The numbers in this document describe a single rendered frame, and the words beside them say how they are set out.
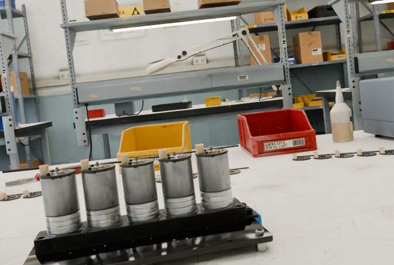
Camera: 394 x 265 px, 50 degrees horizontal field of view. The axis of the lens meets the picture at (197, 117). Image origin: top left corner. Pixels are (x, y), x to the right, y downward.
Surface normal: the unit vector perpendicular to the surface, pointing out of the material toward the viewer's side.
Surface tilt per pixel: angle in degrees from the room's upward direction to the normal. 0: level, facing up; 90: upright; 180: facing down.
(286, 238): 0
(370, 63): 90
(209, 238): 0
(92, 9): 89
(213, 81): 90
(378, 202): 0
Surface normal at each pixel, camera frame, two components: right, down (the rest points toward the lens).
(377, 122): -0.99, 0.11
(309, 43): -0.07, 0.00
